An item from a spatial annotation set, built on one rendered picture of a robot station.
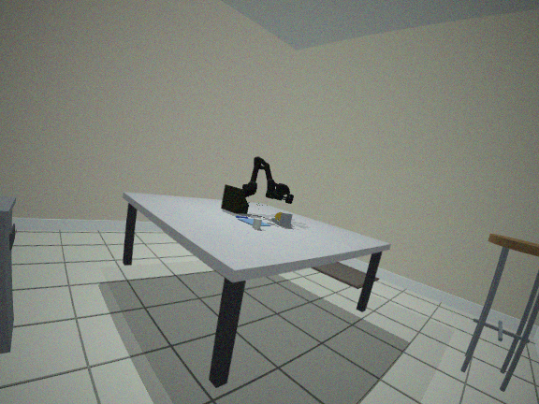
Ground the blue flat mat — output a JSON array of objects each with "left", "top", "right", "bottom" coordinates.
[{"left": 238, "top": 219, "right": 270, "bottom": 226}]

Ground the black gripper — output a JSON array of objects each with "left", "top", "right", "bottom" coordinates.
[{"left": 266, "top": 188, "right": 294, "bottom": 204}]

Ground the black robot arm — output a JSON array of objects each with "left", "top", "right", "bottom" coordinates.
[{"left": 241, "top": 156, "right": 290, "bottom": 198}]

